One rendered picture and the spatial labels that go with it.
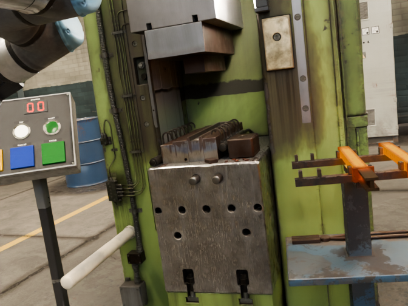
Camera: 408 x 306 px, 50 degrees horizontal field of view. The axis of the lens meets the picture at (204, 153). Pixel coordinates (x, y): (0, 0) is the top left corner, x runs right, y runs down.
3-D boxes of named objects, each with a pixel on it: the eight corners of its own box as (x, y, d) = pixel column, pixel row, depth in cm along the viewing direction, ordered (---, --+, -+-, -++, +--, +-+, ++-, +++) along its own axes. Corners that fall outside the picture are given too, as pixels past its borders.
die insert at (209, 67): (205, 71, 152) (203, 53, 151) (184, 74, 154) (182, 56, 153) (226, 70, 180) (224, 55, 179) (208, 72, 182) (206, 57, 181)
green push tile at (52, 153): (65, 161, 144) (63, 140, 147) (41, 164, 143) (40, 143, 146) (66, 162, 146) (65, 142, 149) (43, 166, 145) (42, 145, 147)
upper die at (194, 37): (205, 51, 140) (201, 20, 139) (148, 60, 147) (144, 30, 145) (234, 54, 180) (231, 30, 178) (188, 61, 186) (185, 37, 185)
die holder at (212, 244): (272, 294, 143) (258, 161, 136) (165, 291, 155) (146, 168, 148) (290, 232, 196) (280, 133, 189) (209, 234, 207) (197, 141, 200)
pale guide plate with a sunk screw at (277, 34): (293, 67, 145) (288, 14, 142) (266, 71, 148) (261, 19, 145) (294, 67, 147) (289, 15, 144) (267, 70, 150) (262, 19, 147)
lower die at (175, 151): (218, 159, 146) (215, 135, 145) (163, 164, 152) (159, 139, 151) (244, 139, 186) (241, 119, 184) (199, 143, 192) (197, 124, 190)
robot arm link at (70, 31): (47, -15, 77) (84, 10, 86) (-4, 20, 81) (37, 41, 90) (57, 28, 74) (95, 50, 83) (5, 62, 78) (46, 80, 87)
